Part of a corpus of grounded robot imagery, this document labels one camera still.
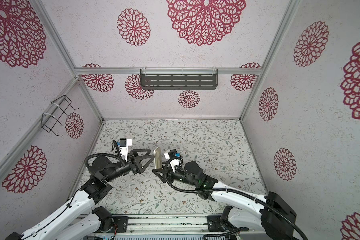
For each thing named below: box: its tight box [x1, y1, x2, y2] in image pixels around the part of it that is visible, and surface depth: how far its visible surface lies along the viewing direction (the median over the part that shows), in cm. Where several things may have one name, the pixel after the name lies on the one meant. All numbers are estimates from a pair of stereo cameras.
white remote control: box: [153, 146, 163, 169], surface depth 65 cm
